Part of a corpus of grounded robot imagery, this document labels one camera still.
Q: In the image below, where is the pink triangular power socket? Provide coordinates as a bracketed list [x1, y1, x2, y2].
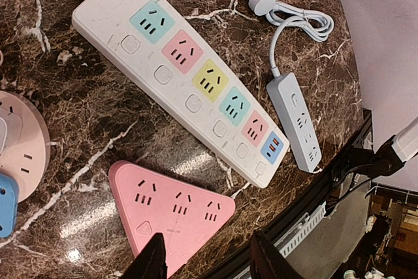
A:
[108, 161, 235, 276]

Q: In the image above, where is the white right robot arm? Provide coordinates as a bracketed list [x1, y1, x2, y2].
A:
[250, 120, 417, 278]

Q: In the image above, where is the round pink power socket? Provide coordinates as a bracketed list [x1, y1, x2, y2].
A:
[1, 91, 50, 202]

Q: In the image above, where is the light blue power strip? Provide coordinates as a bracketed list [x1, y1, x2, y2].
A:
[266, 73, 322, 173]

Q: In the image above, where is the blue square plug adapter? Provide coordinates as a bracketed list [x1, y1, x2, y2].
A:
[0, 174, 19, 238]

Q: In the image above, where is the white multi-socket power strip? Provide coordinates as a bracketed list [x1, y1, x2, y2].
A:
[72, 0, 289, 188]

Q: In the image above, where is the white slotted cable tray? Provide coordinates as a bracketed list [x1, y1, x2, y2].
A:
[274, 201, 326, 258]

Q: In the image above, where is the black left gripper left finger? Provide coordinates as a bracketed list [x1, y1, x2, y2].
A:
[122, 233, 168, 279]

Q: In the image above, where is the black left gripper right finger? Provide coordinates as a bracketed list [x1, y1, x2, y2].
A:
[249, 231, 303, 279]

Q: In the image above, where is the light blue strip cable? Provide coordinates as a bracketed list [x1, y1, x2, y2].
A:
[248, 0, 336, 79]

